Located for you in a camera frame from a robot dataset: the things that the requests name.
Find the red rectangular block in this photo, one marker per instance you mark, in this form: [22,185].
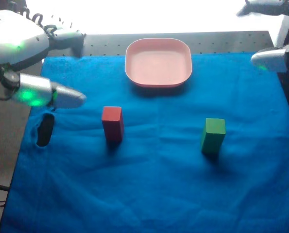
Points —
[112,123]

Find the pink square plate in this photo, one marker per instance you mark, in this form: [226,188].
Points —
[158,63]

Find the blue cloth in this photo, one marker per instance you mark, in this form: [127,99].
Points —
[146,182]

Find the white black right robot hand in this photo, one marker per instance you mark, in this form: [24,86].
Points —
[273,58]

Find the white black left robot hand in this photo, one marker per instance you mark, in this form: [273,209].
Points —
[15,41]

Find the green rectangular block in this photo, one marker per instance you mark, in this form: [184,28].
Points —
[213,138]

